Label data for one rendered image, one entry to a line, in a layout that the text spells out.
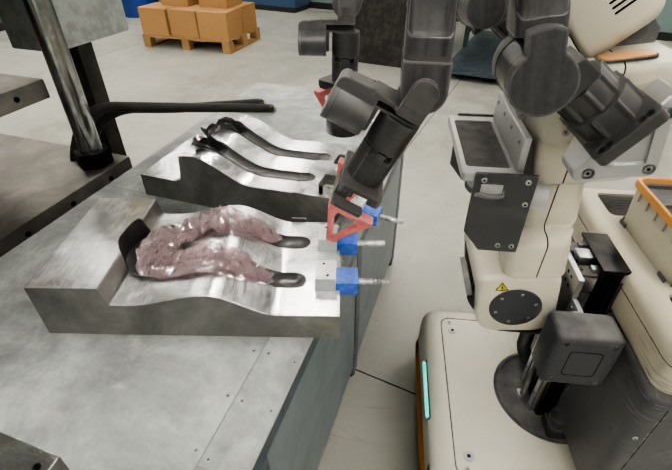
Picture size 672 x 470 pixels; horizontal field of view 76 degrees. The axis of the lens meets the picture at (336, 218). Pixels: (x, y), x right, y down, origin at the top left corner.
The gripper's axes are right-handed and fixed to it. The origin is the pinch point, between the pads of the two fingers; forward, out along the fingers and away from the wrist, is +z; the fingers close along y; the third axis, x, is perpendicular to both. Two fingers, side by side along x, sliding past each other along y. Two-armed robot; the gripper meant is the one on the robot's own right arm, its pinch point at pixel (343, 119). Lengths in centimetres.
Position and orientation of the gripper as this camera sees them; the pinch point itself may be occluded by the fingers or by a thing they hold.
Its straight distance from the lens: 103.1
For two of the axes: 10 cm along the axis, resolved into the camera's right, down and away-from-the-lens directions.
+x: 6.1, -4.5, 6.5
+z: -0.2, 8.1, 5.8
